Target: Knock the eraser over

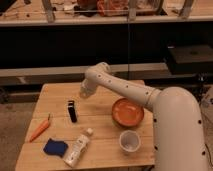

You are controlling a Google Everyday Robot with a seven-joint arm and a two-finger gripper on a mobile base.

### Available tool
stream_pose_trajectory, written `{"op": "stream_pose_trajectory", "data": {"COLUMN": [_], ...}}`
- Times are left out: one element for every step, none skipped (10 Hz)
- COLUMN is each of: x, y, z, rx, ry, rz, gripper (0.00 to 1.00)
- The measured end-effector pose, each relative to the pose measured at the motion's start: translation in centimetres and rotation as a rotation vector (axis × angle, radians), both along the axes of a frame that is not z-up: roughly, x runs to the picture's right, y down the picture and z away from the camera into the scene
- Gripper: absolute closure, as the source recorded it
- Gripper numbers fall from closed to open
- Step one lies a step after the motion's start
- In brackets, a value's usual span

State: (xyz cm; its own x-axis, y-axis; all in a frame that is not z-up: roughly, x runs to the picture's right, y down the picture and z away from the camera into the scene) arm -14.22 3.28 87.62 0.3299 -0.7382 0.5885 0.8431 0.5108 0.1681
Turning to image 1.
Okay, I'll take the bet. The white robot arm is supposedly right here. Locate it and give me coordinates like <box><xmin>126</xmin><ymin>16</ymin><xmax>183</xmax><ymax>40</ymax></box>
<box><xmin>80</xmin><ymin>62</ymin><xmax>208</xmax><ymax>171</ymax></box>

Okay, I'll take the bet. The wooden shelf rack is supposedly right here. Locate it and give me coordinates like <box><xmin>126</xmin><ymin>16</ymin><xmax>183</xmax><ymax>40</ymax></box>
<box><xmin>0</xmin><ymin>0</ymin><xmax>213</xmax><ymax>86</ymax></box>

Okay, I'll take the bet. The black eraser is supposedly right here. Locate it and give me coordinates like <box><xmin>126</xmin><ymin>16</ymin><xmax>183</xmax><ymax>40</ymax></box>
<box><xmin>68</xmin><ymin>100</ymin><xmax>77</xmax><ymax>123</ymax></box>

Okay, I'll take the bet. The clear plastic cup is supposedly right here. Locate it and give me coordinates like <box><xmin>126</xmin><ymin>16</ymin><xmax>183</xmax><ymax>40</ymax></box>
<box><xmin>119</xmin><ymin>130</ymin><xmax>141</xmax><ymax>154</ymax></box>

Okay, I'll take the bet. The black box on shelf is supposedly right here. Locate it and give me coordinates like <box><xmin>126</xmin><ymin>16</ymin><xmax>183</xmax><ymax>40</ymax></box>
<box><xmin>165</xmin><ymin>45</ymin><xmax>213</xmax><ymax>74</ymax></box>

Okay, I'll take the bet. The white plastic bottle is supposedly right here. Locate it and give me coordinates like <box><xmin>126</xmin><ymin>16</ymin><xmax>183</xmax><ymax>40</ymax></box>
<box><xmin>63</xmin><ymin>128</ymin><xmax>93</xmax><ymax>168</ymax></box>

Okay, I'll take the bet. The orange bowl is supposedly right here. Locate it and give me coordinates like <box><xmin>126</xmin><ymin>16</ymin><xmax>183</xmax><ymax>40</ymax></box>
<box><xmin>112</xmin><ymin>98</ymin><xmax>144</xmax><ymax>127</ymax></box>

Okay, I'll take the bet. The blue sponge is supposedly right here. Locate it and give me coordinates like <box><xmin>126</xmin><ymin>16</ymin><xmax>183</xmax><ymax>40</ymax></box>
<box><xmin>43</xmin><ymin>139</ymin><xmax>68</xmax><ymax>157</ymax></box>

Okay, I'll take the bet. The orange carrot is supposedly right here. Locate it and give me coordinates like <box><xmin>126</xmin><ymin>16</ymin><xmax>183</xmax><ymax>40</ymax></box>
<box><xmin>29</xmin><ymin>118</ymin><xmax>50</xmax><ymax>142</ymax></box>

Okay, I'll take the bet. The black hanging cable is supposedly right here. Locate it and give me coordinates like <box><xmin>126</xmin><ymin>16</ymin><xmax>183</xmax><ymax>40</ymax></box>
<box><xmin>126</xmin><ymin>13</ymin><xmax>131</xmax><ymax>80</ymax></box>

